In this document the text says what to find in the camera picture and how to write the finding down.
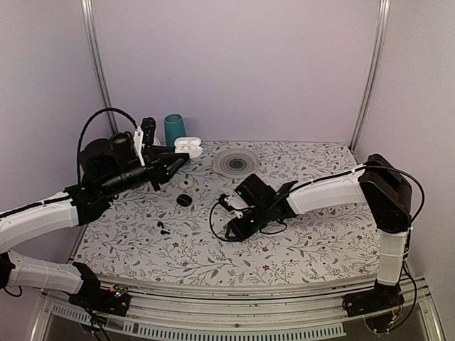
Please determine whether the black cylindrical vase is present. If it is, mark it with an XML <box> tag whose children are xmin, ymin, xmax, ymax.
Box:
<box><xmin>111</xmin><ymin>131</ymin><xmax>134</xmax><ymax>160</ymax></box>

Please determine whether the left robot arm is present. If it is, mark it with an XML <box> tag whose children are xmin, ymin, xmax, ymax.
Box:
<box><xmin>1</xmin><ymin>133</ymin><xmax>189</xmax><ymax>308</ymax></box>

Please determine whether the aluminium corner post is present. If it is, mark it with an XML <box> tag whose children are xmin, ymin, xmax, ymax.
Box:
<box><xmin>80</xmin><ymin>0</ymin><xmax>120</xmax><ymax>134</ymax></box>
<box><xmin>349</xmin><ymin>0</ymin><xmax>391</xmax><ymax>154</ymax></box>

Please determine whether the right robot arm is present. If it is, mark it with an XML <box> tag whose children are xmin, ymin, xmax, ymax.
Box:
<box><xmin>147</xmin><ymin>148</ymin><xmax>380</xmax><ymax>287</ymax></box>

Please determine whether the black earbud charging case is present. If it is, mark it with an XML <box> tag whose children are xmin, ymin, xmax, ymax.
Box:
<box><xmin>176</xmin><ymin>193</ymin><xmax>193</xmax><ymax>207</ymax></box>

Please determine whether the beige open earbud case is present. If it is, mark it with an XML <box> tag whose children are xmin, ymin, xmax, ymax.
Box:
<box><xmin>178</xmin><ymin>179</ymin><xmax>193</xmax><ymax>190</ymax></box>

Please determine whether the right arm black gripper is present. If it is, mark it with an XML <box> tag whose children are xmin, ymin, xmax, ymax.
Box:
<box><xmin>225</xmin><ymin>202</ymin><xmax>270</xmax><ymax>242</ymax></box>

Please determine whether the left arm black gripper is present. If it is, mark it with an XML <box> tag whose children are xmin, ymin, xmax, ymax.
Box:
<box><xmin>100</xmin><ymin>145</ymin><xmax>188</xmax><ymax>198</ymax></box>

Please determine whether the white oval charging case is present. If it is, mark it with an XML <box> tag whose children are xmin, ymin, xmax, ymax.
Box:
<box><xmin>174</xmin><ymin>137</ymin><xmax>203</xmax><ymax>159</ymax></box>

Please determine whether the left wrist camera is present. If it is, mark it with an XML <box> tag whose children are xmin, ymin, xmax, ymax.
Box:
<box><xmin>133</xmin><ymin>117</ymin><xmax>156</xmax><ymax>166</ymax></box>

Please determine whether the aluminium front rail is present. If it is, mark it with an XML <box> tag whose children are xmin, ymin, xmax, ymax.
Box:
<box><xmin>31</xmin><ymin>276</ymin><xmax>449</xmax><ymax>340</ymax></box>

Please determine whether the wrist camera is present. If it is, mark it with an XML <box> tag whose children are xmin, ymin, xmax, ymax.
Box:
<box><xmin>235</xmin><ymin>174</ymin><xmax>276</xmax><ymax>207</ymax></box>
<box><xmin>133</xmin><ymin>117</ymin><xmax>156</xmax><ymax>166</ymax></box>

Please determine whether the left camera black cable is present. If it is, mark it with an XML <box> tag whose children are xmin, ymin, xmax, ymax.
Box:
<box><xmin>76</xmin><ymin>107</ymin><xmax>139</xmax><ymax>171</ymax></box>

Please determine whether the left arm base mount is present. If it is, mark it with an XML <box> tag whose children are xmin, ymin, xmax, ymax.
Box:
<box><xmin>68</xmin><ymin>262</ymin><xmax>131</xmax><ymax>317</ymax></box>

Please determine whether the camera black cable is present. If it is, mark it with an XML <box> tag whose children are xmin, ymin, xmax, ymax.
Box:
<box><xmin>76</xmin><ymin>107</ymin><xmax>139</xmax><ymax>171</ymax></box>
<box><xmin>208</xmin><ymin>165</ymin><xmax>426</xmax><ymax>242</ymax></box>

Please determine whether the grey spiral ceramic plate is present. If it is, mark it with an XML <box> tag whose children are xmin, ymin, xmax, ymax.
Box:
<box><xmin>213</xmin><ymin>148</ymin><xmax>260</xmax><ymax>179</ymax></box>

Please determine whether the right camera black cable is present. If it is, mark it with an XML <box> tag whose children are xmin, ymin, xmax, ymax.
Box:
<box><xmin>208</xmin><ymin>165</ymin><xmax>426</xmax><ymax>242</ymax></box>

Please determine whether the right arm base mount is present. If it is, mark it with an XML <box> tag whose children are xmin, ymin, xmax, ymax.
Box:
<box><xmin>342</xmin><ymin>281</ymin><xmax>405</xmax><ymax>317</ymax></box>

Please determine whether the right aluminium corner post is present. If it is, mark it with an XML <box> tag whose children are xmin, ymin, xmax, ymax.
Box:
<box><xmin>349</xmin><ymin>0</ymin><xmax>391</xmax><ymax>154</ymax></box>

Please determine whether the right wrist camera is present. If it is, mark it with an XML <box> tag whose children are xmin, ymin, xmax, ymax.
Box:
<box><xmin>235</xmin><ymin>174</ymin><xmax>276</xmax><ymax>207</ymax></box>

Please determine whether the teal cylindrical vase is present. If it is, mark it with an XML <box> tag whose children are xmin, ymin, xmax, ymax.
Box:
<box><xmin>164</xmin><ymin>113</ymin><xmax>186</xmax><ymax>147</ymax></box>

